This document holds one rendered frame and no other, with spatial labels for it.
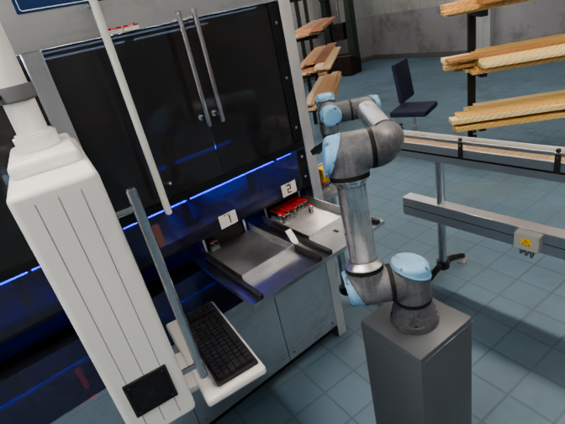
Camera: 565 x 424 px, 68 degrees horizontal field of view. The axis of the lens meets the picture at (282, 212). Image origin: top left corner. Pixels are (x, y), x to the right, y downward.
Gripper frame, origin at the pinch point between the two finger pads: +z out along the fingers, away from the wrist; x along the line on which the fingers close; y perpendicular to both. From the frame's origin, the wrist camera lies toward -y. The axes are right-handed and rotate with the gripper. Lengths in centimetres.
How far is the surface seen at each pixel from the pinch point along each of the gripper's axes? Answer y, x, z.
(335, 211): -9.0, 5.7, 21.0
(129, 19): -24, -55, -74
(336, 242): 10.5, -13.7, 21.5
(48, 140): 9, -96, -51
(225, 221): -25.0, -42.2, 7.5
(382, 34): -648, 825, 41
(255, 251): -14.4, -37.9, 21.0
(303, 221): -15.2, -9.1, 20.9
